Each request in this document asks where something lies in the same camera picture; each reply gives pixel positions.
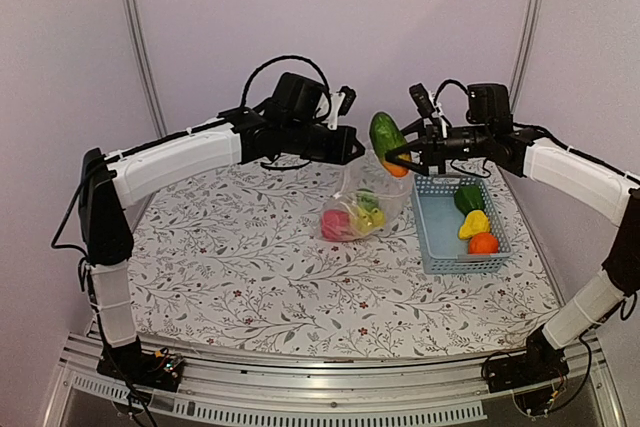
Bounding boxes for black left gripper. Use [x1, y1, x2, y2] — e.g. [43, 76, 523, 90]
[285, 119, 367, 165]

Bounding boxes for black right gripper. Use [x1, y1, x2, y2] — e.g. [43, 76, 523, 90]
[385, 117, 491, 177]

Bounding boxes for green orange toy mango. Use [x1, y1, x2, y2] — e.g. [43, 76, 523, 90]
[369, 112, 409, 178]

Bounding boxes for green toy watermelon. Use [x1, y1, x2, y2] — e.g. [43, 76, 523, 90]
[356, 189, 380, 211]

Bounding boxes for clear zip top bag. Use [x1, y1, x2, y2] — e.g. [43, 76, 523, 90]
[317, 150, 413, 242]

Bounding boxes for yellow toy banana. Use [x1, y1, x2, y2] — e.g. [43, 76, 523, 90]
[349, 206, 386, 237]

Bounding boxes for red toy apple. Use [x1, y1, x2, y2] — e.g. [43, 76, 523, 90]
[320, 209, 354, 242]

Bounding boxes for light blue plastic basket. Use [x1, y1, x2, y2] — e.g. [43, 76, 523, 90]
[411, 175, 513, 275]

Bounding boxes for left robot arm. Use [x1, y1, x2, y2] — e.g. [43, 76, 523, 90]
[78, 72, 364, 381]

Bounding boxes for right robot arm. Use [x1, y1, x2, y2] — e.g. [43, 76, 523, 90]
[385, 83, 639, 383]

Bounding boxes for green toy bell pepper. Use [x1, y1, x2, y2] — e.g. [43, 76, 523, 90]
[453, 185, 485, 216]

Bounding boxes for yellow toy bell pepper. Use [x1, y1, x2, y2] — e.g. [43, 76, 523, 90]
[458, 210, 491, 240]

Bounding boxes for orange toy orange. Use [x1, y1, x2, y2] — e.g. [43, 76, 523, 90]
[468, 232, 500, 255]

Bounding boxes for floral patterned table mat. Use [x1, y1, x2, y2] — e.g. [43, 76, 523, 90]
[128, 164, 558, 357]

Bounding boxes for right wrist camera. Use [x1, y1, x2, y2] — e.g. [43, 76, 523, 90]
[409, 83, 446, 131]

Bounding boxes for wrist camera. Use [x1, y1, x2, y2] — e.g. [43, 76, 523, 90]
[326, 86, 356, 130]
[409, 83, 446, 131]

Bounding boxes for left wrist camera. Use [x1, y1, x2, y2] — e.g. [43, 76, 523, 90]
[326, 86, 356, 130]

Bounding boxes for left black looped cable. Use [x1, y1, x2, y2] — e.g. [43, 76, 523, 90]
[241, 55, 331, 107]

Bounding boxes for right aluminium frame post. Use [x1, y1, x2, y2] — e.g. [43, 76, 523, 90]
[510, 0, 543, 111]

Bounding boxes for aluminium frame post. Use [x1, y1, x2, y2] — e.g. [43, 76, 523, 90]
[510, 0, 543, 111]
[122, 0, 168, 138]

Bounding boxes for left aluminium frame post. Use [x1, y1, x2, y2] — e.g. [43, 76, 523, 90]
[122, 0, 168, 138]

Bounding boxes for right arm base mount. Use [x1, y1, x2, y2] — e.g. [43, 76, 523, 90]
[481, 347, 569, 417]

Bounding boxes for aluminium front rail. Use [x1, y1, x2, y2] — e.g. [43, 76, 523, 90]
[43, 332, 630, 426]

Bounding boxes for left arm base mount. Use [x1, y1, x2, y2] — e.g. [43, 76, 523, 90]
[97, 339, 185, 392]

